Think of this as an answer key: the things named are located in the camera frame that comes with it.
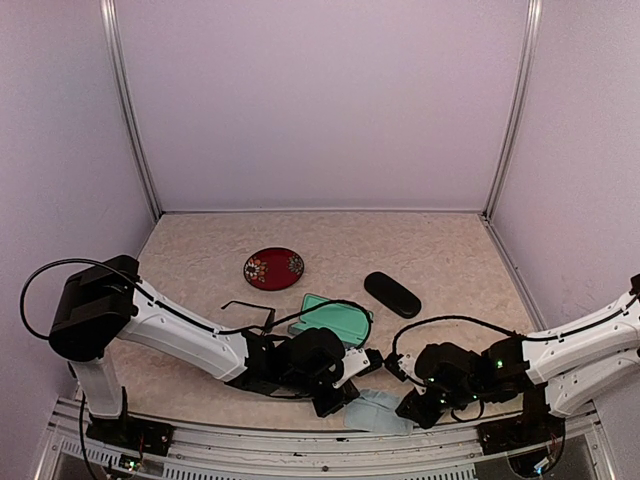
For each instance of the black frame sunglasses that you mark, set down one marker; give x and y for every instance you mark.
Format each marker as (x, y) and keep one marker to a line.
(257, 312)

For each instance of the black glasses case beige lining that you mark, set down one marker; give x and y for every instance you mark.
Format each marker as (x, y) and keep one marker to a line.
(392, 295)

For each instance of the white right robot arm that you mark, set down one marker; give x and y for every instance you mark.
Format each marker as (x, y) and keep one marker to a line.
(554, 371)

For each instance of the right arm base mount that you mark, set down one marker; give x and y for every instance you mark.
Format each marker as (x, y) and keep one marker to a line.
(534, 425)

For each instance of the left metal corner post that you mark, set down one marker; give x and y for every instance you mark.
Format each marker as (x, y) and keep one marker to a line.
(110, 22)

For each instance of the blue cloth pouch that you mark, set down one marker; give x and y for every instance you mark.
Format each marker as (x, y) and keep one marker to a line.
(374, 411)

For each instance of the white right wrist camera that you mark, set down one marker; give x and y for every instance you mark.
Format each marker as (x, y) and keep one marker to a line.
(403, 368)

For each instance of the metal corner post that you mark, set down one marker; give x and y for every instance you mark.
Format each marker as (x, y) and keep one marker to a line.
(517, 106)
(110, 22)

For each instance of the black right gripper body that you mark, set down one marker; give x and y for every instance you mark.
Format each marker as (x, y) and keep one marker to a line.
(463, 396)

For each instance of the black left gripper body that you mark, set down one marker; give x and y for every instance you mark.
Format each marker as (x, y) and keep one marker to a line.
(301, 385)

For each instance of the blue-grey hard glasses case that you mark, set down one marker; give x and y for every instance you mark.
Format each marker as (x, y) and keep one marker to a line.
(349, 323)

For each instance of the red floral plate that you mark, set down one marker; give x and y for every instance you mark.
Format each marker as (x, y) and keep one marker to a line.
(273, 269)

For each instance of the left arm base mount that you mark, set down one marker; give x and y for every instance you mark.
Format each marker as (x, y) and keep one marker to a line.
(131, 432)

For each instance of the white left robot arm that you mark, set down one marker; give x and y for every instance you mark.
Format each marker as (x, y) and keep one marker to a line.
(109, 300)

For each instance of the right metal corner post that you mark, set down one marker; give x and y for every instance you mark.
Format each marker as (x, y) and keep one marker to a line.
(517, 106)

